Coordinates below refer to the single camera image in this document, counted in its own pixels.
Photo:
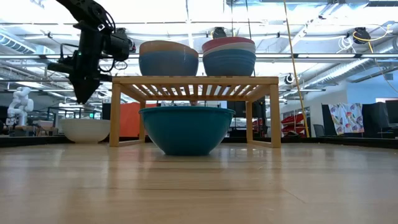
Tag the red storage rack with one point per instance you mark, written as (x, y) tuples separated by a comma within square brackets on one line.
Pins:
[(293, 119)]

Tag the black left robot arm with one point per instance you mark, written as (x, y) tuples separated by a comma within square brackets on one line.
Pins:
[(90, 12)]

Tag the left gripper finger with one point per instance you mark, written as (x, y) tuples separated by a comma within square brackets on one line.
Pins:
[(79, 87), (90, 87)]

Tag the white bowl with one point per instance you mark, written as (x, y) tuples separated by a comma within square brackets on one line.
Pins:
[(84, 130), (229, 46)]

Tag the large black monitor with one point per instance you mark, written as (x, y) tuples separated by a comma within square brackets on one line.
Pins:
[(376, 118)]

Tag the orange partition panel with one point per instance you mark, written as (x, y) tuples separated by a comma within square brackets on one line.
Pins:
[(129, 119)]

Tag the translucent orange bowl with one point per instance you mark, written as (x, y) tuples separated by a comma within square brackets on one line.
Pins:
[(164, 46)]

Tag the floral cloth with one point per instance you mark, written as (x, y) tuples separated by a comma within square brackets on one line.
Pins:
[(346, 118)]

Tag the small round black reel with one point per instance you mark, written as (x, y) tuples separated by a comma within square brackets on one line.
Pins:
[(289, 78)]

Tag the teal bowl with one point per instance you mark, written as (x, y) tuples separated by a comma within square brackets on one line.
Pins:
[(186, 130)]

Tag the light blue bowl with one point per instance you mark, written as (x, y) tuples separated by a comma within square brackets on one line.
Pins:
[(168, 65)]

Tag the small black monitor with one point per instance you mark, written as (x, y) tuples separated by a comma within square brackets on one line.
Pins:
[(236, 109)]

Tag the black office chair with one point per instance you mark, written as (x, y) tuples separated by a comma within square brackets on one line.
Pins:
[(319, 130)]

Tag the slatted bamboo shelf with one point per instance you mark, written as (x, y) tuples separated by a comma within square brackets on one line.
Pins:
[(192, 80)]

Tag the pink bowl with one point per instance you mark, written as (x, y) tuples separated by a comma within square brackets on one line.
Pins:
[(228, 40)]

